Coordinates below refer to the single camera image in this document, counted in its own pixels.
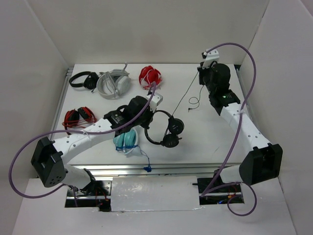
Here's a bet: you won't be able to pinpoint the black wired headphones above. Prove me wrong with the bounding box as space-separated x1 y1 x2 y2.
144 70 203 149

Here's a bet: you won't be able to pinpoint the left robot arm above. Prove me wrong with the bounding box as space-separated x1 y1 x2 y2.
31 94 158 195

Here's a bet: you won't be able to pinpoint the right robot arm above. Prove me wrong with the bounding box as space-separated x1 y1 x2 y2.
197 62 283 192

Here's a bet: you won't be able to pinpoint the teal white headphones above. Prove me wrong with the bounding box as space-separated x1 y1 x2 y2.
112 128 152 173

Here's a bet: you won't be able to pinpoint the grey white headphones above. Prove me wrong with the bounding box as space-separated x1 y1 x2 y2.
96 62 131 99

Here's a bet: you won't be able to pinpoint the black headphones at back left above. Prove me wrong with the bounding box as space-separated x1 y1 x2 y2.
69 71 99 90

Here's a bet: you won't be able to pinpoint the red wrapped headphones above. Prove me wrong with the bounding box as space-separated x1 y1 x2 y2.
138 65 163 90

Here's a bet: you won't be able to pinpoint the red black headphones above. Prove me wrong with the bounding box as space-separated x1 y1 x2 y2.
62 107 97 130

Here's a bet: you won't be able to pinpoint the white foil-covered panel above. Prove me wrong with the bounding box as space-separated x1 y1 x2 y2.
111 176 200 212

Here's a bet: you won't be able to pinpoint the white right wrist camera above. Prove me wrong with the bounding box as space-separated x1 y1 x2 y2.
201 49 220 69

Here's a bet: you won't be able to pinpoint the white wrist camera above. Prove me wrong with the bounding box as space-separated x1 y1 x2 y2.
201 49 220 69
149 93 163 112

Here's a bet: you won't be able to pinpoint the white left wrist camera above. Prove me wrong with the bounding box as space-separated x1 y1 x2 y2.
149 93 163 112

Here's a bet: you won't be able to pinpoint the aluminium rail frame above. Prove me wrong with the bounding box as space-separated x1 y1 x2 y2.
74 164 220 178

